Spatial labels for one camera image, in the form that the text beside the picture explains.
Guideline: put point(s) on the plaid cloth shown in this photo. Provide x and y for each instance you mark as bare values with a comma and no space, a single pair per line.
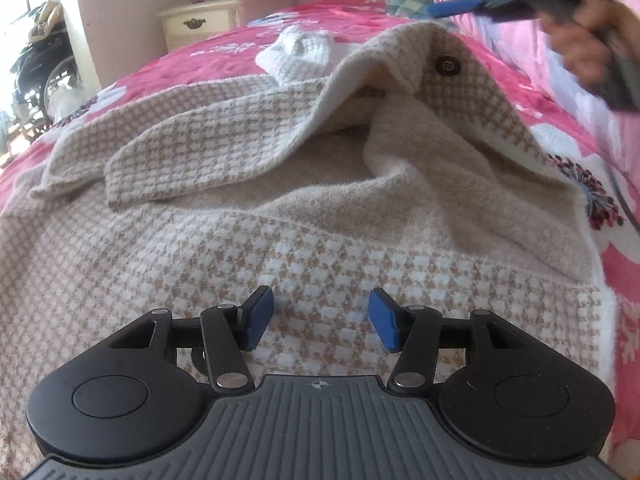
412,7

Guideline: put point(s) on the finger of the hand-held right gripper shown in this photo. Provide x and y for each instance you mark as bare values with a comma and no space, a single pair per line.
480,6

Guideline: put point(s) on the person's right hand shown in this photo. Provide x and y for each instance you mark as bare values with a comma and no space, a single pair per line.
575,55

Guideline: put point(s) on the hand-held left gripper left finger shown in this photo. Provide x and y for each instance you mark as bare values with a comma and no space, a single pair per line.
257,317

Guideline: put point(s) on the white plastic bag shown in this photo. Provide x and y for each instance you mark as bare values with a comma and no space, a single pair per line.
61,105

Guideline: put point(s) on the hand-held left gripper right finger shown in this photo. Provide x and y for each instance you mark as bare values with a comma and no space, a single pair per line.
385,320

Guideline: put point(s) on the black wheelchair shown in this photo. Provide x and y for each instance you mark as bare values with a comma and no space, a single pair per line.
35,70

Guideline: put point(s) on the pink floral blanket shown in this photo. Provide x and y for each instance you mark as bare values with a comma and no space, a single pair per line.
200,60

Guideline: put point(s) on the beige houndstooth coat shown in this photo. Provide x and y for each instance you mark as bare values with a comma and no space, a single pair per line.
150,240

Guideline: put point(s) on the cream nightstand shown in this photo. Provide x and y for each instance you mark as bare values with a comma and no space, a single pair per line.
210,22

